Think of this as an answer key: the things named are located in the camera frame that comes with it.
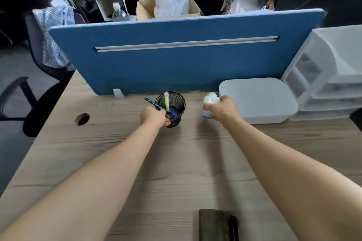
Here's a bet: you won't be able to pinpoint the blue desk divider panel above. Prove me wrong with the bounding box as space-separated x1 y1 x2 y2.
49 9 326 97

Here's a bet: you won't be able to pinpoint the white lidded plastic box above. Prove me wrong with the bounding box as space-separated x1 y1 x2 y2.
219 78 299 124

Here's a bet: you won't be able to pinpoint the black office chair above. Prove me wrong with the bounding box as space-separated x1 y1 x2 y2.
0 0 90 137

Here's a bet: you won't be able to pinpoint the person's right hand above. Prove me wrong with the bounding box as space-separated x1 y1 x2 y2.
203 95 241 122

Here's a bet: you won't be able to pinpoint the green pencil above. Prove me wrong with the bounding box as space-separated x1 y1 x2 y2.
144 97 166 111

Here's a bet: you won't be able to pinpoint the plaid shirt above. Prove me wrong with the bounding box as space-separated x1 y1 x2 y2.
32 5 76 71

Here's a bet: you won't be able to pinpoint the black mesh pen holder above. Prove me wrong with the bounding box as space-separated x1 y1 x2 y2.
155 91 186 128

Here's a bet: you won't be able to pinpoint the white plastic drawer organizer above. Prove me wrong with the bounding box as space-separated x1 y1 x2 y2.
281 24 362 121

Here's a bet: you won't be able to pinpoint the white plastic bag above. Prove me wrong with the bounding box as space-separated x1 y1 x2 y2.
154 0 190 18

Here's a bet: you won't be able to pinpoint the person's left hand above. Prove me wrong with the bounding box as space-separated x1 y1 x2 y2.
140 106 171 129

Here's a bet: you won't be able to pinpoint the dark wallet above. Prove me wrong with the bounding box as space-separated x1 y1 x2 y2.
199 209 240 241

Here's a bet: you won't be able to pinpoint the action figure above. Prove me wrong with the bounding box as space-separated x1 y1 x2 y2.
220 0 235 15

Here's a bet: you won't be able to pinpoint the person's right forearm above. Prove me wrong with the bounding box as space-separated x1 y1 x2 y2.
222 114 362 241

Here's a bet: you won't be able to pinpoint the person's left forearm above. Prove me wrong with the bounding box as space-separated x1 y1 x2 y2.
0 121 166 241

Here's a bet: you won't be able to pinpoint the cardboard box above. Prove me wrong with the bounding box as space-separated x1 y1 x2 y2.
136 0 204 21

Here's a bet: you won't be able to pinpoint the clear plastic water bottle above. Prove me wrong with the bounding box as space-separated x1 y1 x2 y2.
112 2 130 22

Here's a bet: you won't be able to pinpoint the white glue bottle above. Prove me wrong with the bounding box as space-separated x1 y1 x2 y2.
201 92 221 119

